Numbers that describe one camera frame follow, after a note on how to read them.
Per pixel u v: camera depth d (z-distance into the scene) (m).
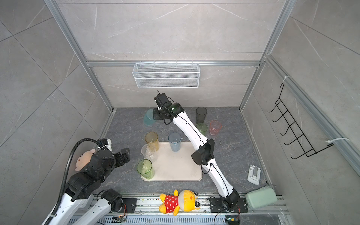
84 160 0.86
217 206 0.73
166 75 1.01
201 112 1.01
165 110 0.65
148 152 0.88
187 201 0.68
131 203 0.73
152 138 0.86
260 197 0.74
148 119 0.81
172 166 0.92
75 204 0.43
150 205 0.75
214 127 1.07
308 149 0.60
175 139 0.90
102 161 0.49
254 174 0.83
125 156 0.63
